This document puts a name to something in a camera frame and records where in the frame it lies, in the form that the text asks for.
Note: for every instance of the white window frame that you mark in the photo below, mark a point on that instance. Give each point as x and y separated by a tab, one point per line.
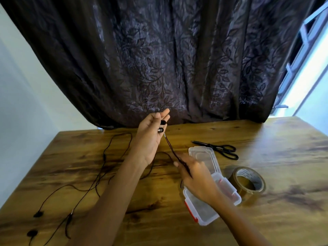
294	71

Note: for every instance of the person's left hand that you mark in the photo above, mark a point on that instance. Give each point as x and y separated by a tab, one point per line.
147	140

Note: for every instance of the brown packing tape roll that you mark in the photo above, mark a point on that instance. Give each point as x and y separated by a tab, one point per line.
256	188

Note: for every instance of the person's right forearm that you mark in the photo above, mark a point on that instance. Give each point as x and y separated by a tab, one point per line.
238	222

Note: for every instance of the black scissors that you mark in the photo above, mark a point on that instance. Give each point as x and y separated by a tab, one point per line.
223	150

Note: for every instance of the person's left fingers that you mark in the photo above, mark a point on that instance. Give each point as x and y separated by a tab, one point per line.
162	115

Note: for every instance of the dark brown leaf-patterned curtain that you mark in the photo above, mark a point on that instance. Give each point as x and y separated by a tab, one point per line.
158	53

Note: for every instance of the clear plastic box red latch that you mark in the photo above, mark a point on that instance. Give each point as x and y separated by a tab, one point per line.
205	157

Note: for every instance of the person's right thumb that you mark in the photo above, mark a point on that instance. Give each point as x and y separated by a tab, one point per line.
179	167

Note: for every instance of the person's left forearm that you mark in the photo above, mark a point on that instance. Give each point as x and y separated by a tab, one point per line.
110	202

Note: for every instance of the person's right hand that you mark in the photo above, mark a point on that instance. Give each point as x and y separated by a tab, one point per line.
199	181

